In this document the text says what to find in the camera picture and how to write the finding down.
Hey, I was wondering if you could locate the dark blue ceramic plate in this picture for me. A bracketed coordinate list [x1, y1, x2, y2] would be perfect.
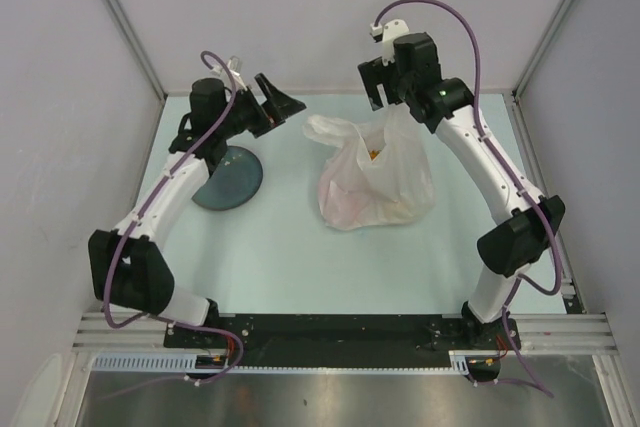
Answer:
[192, 146, 263, 211]

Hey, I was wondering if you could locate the white slotted cable duct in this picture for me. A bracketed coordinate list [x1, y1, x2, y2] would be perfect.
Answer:
[92, 352, 469, 377]

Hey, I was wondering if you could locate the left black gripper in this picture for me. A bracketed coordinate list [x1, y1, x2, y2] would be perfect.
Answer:
[216, 74, 305, 140]

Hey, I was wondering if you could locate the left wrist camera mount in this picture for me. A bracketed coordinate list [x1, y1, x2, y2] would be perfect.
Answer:
[210, 56, 251, 92]

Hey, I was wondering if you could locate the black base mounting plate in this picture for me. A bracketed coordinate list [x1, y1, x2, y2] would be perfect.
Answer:
[163, 312, 522, 381]

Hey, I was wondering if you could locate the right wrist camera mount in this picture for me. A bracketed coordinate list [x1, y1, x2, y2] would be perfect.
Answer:
[370, 19, 410, 66]

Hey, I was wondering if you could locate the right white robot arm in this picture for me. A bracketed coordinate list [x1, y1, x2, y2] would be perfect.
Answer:
[358, 22, 566, 348]

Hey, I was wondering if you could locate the fake orange pineapple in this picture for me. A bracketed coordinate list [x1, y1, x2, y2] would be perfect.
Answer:
[368, 148, 384, 161]

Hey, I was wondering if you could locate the aluminium front frame rail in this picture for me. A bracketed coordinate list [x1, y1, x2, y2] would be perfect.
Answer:
[72, 312, 618, 355]

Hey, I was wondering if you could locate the white printed plastic bag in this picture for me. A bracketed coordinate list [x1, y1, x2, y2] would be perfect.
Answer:
[303, 105, 435, 231]

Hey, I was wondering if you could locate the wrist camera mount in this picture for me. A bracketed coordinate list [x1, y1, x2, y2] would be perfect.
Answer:
[370, 19, 410, 66]
[210, 56, 251, 92]

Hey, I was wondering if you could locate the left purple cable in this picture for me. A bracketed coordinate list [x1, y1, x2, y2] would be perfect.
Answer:
[97, 50, 245, 398]

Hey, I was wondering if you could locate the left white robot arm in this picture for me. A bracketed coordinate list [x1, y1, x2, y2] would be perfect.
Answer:
[88, 74, 306, 347]

